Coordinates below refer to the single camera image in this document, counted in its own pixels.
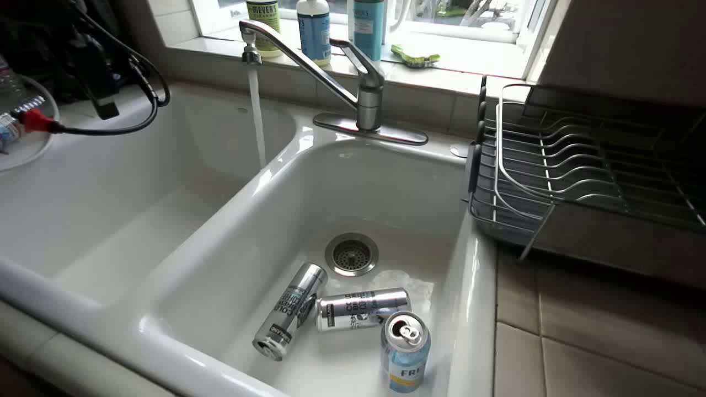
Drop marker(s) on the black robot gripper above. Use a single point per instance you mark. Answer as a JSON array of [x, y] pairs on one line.
[[57, 40]]

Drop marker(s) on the chrome kitchen faucet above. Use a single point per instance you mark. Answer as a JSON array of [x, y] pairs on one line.
[[364, 117]]

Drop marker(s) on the green soap bottle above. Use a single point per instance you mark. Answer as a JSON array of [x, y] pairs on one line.
[[267, 15]]

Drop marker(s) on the white double basin sink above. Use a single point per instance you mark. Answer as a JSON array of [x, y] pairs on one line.
[[141, 256]]

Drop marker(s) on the blue bottle white cap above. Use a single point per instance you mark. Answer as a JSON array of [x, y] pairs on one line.
[[315, 29]]

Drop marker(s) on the teal bottle on windowsill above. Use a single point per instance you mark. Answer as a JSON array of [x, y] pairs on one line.
[[368, 26]]

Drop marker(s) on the green cloth on windowsill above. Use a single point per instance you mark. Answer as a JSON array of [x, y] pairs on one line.
[[412, 60]]

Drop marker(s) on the lying silver can left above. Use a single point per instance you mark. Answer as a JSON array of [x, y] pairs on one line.
[[276, 335]]

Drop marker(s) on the lying silver can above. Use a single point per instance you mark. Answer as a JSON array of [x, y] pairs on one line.
[[361, 309], [276, 335]]

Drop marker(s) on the metal sink drain strainer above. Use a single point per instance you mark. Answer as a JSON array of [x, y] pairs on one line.
[[351, 254]]

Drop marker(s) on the lying silver can middle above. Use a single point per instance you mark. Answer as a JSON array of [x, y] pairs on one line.
[[361, 309]]

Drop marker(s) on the upright blue drink can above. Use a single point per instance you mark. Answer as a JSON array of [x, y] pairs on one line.
[[408, 345]]

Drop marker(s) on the metal dish drying rack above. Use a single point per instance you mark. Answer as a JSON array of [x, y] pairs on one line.
[[593, 178]]

